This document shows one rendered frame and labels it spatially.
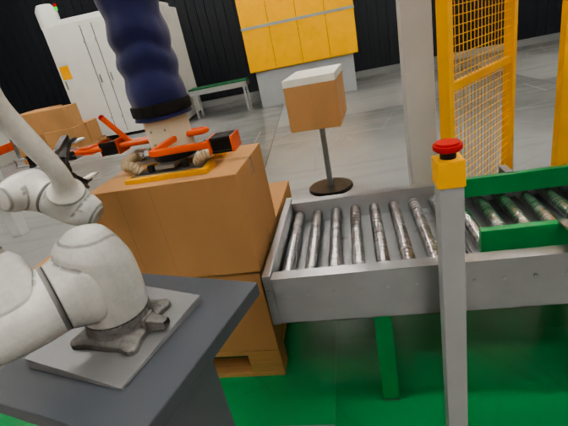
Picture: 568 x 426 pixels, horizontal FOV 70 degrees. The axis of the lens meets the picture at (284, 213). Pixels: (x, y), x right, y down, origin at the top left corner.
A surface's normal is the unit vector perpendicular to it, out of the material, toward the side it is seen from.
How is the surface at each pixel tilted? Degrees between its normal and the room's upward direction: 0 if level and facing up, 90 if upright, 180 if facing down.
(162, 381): 0
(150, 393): 0
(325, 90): 90
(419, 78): 90
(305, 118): 90
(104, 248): 69
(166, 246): 90
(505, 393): 0
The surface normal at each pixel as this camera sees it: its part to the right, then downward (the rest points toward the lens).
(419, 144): -0.13, 0.42
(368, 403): -0.19, -0.90
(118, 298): 0.69, 0.26
